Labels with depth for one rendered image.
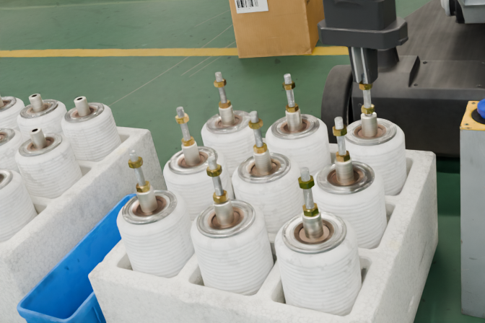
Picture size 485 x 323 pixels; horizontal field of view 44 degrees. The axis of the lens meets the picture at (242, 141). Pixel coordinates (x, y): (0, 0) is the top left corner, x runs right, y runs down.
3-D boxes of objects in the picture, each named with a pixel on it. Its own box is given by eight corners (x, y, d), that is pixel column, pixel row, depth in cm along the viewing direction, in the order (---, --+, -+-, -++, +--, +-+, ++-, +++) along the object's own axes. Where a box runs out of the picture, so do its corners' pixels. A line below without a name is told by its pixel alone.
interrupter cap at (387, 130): (368, 117, 93) (368, 112, 92) (408, 130, 87) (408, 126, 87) (333, 137, 89) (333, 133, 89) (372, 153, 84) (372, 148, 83)
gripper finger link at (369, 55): (364, 86, 82) (360, 43, 80) (374, 76, 85) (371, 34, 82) (374, 87, 82) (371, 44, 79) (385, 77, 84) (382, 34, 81)
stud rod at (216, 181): (221, 213, 75) (208, 161, 71) (218, 208, 75) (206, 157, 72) (228, 210, 75) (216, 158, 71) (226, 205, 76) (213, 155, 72)
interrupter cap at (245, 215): (193, 244, 73) (193, 239, 73) (200, 207, 80) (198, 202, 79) (255, 236, 72) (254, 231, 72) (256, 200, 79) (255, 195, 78)
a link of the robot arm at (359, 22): (421, 29, 80) (417, -63, 74) (389, 58, 74) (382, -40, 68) (337, 24, 88) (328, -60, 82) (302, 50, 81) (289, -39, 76)
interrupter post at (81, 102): (84, 111, 115) (79, 95, 113) (94, 112, 113) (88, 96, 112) (76, 117, 113) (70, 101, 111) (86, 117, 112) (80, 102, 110)
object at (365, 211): (400, 267, 88) (393, 164, 80) (377, 313, 82) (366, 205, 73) (340, 253, 94) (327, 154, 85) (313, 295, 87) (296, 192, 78)
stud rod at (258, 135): (259, 162, 84) (250, 114, 80) (258, 158, 84) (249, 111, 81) (266, 161, 83) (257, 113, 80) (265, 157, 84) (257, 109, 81)
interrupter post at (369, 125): (369, 128, 90) (368, 109, 88) (382, 133, 88) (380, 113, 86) (358, 135, 88) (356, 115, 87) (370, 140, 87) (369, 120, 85)
